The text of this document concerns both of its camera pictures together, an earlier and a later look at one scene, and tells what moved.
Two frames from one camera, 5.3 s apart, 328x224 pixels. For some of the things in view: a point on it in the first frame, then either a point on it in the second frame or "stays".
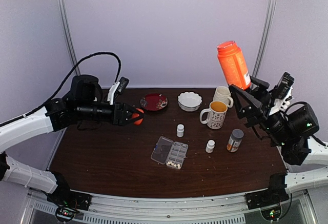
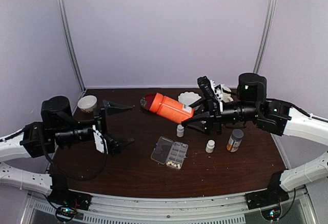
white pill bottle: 180,130 stays
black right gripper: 261,107 to 212,110
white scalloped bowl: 189,101 stays
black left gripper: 120,116 to 110,108
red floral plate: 154,102 stays
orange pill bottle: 233,64 to 168,107
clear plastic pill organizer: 171,154 stays
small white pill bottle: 210,146 stays
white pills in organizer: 175,165 stays
